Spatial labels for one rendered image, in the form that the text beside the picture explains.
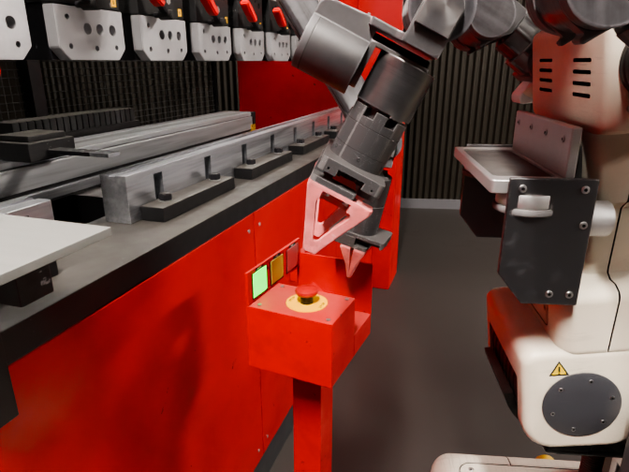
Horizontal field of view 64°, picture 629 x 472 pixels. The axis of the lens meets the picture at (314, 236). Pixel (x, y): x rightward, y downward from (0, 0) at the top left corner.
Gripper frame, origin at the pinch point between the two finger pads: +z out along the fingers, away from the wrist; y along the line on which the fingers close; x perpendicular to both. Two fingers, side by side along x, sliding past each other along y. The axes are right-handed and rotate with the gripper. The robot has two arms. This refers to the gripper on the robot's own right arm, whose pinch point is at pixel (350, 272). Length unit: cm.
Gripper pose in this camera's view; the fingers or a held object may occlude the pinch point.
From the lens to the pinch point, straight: 94.1
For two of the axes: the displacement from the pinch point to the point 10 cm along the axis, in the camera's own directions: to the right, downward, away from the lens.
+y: -9.0, -3.3, 2.9
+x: -4.0, 3.2, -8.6
